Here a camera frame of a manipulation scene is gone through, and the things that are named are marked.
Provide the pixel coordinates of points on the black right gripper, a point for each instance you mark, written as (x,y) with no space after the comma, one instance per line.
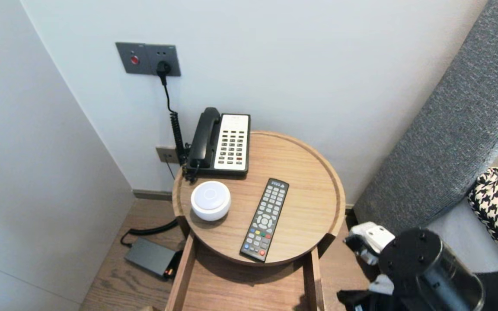
(355,302)

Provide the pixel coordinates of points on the curved wooden table drawer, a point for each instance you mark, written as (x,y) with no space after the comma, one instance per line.
(249,289)

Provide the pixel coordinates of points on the black TV remote control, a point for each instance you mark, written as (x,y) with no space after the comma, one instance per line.
(264,220)

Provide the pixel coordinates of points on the white round smart speaker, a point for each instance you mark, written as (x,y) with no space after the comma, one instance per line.
(210,199)

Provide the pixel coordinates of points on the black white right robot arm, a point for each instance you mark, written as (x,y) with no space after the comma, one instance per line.
(426,268)

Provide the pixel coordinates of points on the round wooden side table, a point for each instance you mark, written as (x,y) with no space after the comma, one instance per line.
(292,172)

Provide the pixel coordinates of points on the gray fabric headboard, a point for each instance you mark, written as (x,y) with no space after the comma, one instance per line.
(448,129)

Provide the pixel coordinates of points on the black and white telephone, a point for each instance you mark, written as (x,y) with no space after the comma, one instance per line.
(231,142)

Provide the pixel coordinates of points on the gray power adapter box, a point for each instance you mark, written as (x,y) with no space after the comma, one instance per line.
(149,257)

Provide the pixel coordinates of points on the black telephone handset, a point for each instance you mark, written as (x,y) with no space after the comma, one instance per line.
(203,138)

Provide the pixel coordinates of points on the beige wall phone jack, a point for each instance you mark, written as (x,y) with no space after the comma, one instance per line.
(167,154)

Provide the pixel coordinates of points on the gray wall power socket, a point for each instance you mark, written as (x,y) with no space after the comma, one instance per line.
(169,54)

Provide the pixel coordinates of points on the gray wall switch red button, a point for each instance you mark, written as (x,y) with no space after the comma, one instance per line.
(131,58)

